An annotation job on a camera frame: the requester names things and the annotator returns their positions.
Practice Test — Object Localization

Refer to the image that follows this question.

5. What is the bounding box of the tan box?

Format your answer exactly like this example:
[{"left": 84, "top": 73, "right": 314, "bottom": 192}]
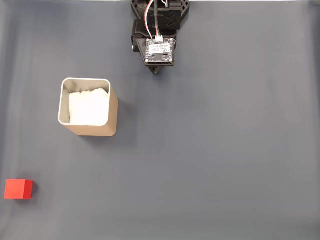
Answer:
[{"left": 57, "top": 77, "right": 119, "bottom": 138}]

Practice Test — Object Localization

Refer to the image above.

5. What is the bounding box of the red cube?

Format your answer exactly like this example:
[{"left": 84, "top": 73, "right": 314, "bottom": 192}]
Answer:
[{"left": 3, "top": 178, "right": 34, "bottom": 200}]

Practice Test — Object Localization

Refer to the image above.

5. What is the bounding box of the white tissue paper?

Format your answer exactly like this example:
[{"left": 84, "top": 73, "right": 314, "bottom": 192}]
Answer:
[{"left": 68, "top": 86, "right": 110, "bottom": 125}]

